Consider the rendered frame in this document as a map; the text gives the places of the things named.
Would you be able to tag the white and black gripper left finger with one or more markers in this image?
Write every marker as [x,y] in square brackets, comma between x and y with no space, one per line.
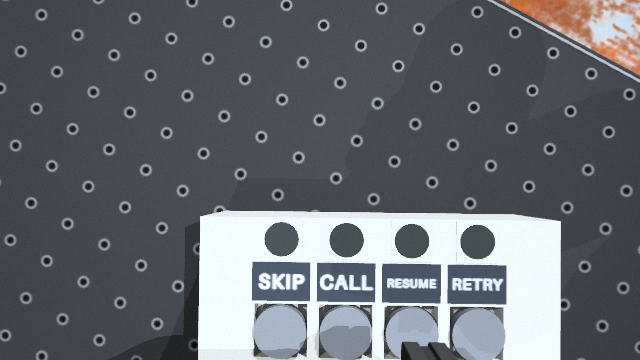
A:
[413,351]

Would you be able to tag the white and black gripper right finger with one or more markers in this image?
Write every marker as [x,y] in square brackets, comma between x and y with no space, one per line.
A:
[439,351]

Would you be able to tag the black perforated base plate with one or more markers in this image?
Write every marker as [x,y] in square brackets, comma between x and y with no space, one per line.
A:
[124,121]

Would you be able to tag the white operator panel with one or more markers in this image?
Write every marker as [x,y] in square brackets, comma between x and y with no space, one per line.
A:
[293,285]

